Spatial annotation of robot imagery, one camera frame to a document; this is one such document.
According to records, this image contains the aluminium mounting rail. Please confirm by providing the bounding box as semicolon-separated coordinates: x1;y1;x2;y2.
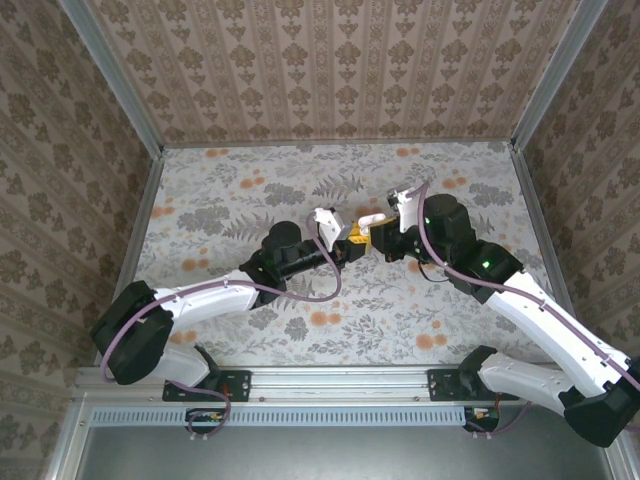
74;364;612;407

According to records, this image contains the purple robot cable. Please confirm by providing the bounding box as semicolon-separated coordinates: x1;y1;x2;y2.
99;209;344;444
416;180;640;441

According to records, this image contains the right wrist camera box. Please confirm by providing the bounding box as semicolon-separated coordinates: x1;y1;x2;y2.
386;182;427;235

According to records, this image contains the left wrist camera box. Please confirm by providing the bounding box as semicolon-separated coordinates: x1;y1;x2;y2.
312;206;352;252

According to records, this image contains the black connector board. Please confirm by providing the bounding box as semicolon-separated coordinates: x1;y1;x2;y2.
185;407;230;434
462;405;501;433

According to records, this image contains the aluminium table side rail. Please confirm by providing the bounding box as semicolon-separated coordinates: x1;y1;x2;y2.
509;144;594;364
94;149;165;369

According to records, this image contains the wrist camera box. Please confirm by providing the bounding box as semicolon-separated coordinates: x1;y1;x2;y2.
312;206;352;252
386;182;427;235

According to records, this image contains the aluminium frame post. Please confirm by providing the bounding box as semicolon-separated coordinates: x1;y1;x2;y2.
58;0;166;157
509;0;609;151

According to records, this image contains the white earbud charging case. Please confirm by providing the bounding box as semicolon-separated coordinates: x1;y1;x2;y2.
355;212;388;236

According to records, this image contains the grey slotted cable duct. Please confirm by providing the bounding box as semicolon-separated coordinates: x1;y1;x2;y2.
91;405;469;428

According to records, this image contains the thin black cable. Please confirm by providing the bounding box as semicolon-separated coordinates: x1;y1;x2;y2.
418;260;447;285

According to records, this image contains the grey metal panel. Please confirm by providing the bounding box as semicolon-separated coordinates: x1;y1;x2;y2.
74;424;619;480

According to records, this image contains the aluminium frame bar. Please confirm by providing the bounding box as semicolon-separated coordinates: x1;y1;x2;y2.
592;402;640;480
42;402;94;480

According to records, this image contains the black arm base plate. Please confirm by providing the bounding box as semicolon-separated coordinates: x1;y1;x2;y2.
427;368;520;403
162;368;251;403

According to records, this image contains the aluminium table end rail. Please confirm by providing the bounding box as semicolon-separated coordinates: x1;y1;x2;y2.
162;138;516;150

